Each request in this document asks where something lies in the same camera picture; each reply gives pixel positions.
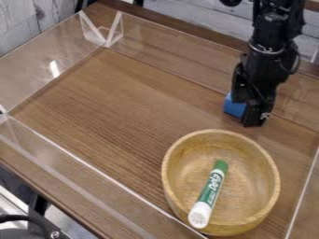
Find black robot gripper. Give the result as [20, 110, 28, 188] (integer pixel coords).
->
[231, 41, 300, 127]

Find blue foam block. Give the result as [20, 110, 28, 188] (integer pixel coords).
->
[223, 92, 247, 119]

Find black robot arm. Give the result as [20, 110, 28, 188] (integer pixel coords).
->
[224, 0, 306, 127]

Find brown wooden bowl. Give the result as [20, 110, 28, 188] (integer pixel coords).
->
[160, 129, 280, 237]

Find green Expo marker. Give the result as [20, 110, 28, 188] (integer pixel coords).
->
[188, 160, 228, 229]

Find clear acrylic tray wall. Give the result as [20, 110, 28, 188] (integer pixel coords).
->
[0, 7, 319, 239]

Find black metal bracket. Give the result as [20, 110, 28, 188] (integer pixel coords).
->
[41, 218, 72, 239]

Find black cable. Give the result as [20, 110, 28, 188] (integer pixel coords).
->
[0, 214, 47, 239]

